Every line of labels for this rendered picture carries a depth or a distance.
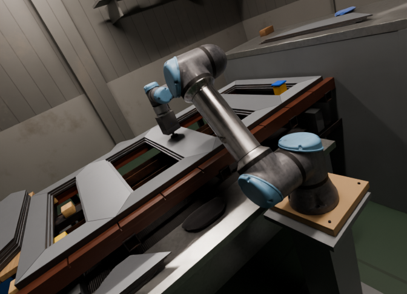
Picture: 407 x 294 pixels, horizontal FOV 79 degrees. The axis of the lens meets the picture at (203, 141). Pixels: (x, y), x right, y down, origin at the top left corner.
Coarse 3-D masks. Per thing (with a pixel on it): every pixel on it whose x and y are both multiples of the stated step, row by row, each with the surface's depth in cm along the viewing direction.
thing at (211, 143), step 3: (210, 141) 112; (213, 141) 111; (207, 144) 110; (210, 144) 109; (213, 144) 108; (201, 147) 110; (204, 147) 109; (207, 147) 108; (210, 147) 107; (198, 150) 108; (201, 150) 107; (204, 150) 106; (192, 153) 108; (195, 153) 107; (198, 153) 106; (201, 153) 105; (186, 156) 108
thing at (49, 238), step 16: (320, 80) 133; (192, 112) 168; (240, 112) 134; (272, 112) 118; (112, 160) 146; (176, 160) 116; (176, 176) 97; (48, 192) 132; (160, 192) 94; (48, 208) 117; (128, 208) 89; (48, 224) 102; (112, 224) 87; (48, 240) 92; (64, 256) 80
